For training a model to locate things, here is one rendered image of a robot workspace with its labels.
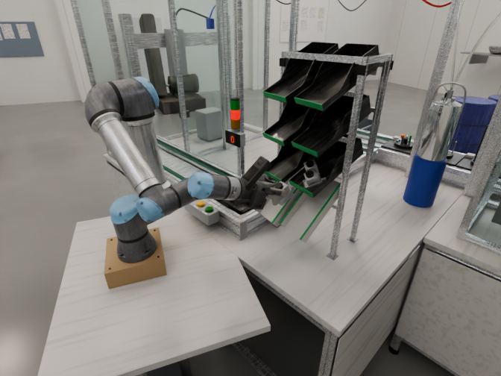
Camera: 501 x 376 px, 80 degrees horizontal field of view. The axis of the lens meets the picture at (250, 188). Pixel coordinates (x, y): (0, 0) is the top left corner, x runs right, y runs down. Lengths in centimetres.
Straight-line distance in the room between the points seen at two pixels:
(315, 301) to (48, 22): 898
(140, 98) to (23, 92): 873
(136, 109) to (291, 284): 85
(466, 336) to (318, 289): 89
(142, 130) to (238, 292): 69
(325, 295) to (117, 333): 73
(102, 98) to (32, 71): 859
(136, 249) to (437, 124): 149
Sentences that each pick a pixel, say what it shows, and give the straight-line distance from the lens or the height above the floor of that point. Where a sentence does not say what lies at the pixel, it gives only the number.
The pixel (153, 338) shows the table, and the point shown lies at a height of 86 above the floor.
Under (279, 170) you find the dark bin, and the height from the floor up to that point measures 121.
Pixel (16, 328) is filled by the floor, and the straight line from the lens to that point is 267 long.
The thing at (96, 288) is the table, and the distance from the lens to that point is 136.
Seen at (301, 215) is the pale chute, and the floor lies 105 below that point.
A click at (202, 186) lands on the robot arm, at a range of 86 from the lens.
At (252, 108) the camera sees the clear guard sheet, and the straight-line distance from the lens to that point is 287.
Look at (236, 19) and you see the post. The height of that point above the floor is 177.
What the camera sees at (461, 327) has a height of 47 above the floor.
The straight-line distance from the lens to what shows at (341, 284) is 128.
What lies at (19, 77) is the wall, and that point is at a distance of 974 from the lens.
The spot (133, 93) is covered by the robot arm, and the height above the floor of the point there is 155.
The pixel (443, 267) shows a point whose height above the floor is 75.
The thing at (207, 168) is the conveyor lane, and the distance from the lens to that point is 195.
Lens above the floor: 175
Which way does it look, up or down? 28 degrees down
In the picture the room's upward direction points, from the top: straight up
